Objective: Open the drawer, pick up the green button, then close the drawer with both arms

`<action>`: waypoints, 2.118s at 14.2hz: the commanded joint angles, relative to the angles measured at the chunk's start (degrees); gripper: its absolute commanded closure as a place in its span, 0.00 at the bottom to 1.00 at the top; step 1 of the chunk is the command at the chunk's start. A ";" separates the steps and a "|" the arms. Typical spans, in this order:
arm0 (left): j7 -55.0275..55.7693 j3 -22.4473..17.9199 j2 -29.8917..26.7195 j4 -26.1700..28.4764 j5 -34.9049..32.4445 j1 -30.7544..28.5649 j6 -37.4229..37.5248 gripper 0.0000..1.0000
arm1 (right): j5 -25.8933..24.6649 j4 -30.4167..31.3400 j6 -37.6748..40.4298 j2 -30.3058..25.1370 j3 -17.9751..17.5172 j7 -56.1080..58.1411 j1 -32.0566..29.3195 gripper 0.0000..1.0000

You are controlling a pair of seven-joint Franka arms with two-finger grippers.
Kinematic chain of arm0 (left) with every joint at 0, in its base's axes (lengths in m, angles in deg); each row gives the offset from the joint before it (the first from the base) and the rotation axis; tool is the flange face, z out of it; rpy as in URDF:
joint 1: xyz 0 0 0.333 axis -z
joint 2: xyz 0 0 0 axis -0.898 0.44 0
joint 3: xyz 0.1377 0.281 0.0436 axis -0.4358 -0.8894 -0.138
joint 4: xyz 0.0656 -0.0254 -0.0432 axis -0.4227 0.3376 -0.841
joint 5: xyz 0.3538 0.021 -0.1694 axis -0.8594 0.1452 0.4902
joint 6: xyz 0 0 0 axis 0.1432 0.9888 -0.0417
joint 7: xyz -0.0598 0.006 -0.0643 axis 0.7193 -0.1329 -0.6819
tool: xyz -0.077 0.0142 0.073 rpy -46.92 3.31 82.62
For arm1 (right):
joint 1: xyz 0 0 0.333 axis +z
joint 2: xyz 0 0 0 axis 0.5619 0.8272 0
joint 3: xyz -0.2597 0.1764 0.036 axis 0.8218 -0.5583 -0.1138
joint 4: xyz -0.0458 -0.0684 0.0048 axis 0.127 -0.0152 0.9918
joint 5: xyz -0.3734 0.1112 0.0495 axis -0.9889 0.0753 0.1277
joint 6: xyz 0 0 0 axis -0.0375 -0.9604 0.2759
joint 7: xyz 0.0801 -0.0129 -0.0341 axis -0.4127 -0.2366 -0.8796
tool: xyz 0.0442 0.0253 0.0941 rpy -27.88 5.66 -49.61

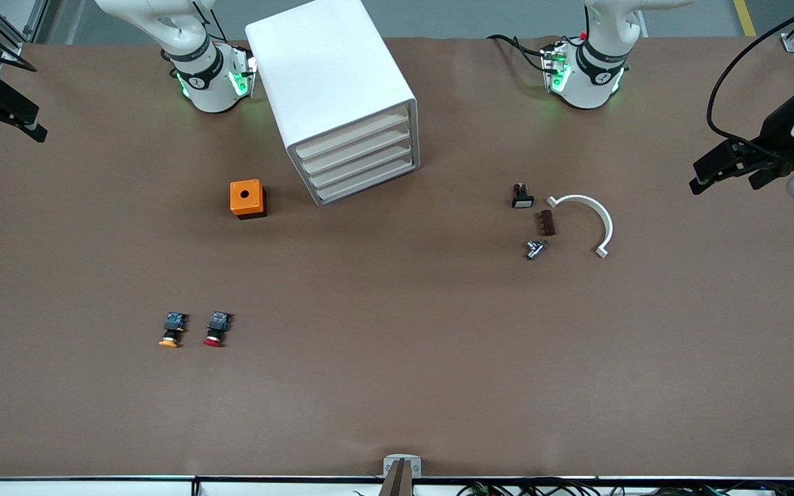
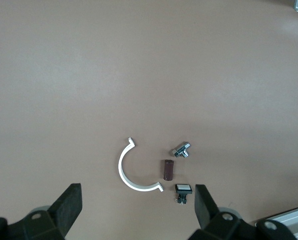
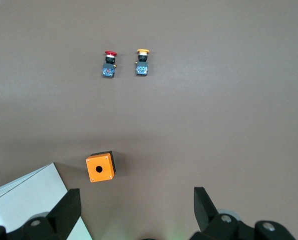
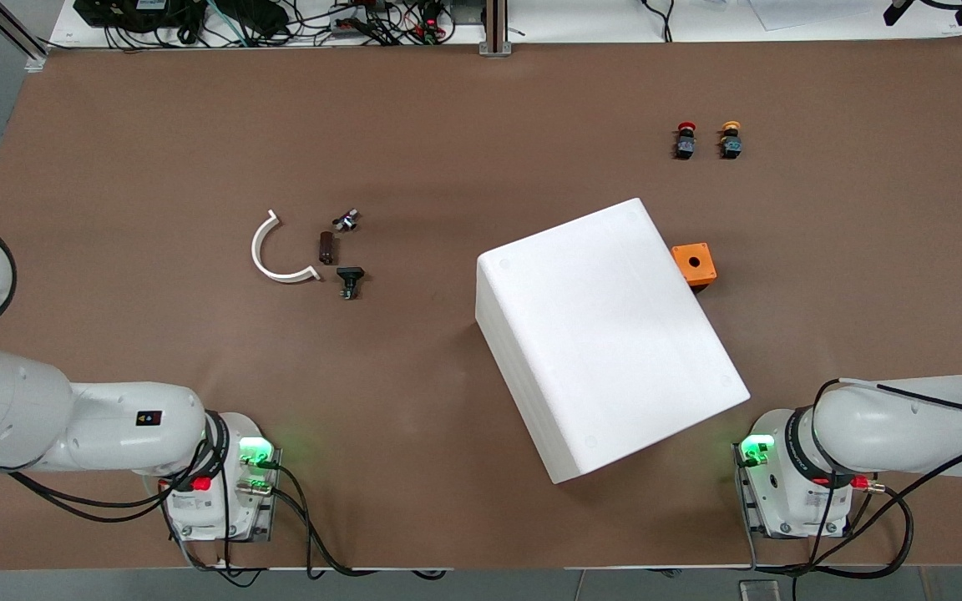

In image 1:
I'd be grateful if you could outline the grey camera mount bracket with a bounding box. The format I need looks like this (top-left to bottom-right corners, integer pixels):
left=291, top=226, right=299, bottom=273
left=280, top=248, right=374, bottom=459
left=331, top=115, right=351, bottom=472
left=379, top=455, right=423, bottom=496

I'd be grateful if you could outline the yellow floor tape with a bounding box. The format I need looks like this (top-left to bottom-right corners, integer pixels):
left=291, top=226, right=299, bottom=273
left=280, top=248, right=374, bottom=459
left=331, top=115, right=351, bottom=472
left=733, top=0, right=757, bottom=37

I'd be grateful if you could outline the yellow mushroom push button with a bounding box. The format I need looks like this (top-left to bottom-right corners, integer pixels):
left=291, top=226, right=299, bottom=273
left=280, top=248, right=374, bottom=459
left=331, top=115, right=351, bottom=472
left=159, top=311, right=188, bottom=349

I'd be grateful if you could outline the orange box with hole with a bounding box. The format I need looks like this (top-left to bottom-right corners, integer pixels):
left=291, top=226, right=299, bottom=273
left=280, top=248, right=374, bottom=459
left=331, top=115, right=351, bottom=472
left=230, top=179, right=267, bottom=220

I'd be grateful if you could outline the red mushroom push button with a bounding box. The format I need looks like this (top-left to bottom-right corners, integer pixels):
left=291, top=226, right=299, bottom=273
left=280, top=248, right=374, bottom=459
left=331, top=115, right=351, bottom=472
left=203, top=311, right=234, bottom=348

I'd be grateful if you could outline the brown table mat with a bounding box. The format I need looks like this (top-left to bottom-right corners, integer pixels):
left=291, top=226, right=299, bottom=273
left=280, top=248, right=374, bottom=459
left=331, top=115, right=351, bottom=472
left=0, top=36, right=794, bottom=479

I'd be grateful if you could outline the white curved plastic bracket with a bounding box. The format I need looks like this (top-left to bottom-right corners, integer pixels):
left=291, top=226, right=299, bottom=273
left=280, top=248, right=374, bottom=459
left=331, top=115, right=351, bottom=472
left=547, top=194, right=614, bottom=259

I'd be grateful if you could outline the black cable bundle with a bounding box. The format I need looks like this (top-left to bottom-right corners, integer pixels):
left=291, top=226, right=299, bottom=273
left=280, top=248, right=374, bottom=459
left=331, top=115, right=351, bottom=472
left=456, top=481, right=794, bottom=496

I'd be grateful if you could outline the white table edge rail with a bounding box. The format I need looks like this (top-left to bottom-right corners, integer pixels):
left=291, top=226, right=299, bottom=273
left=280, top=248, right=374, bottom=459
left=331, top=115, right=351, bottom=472
left=0, top=475, right=794, bottom=496

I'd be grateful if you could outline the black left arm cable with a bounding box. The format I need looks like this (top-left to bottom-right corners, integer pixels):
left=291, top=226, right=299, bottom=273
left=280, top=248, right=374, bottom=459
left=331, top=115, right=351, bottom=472
left=706, top=0, right=794, bottom=145

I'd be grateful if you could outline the black base cable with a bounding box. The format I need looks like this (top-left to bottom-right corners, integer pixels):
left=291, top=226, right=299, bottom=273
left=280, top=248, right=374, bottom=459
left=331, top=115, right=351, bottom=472
left=487, top=33, right=551, bottom=70

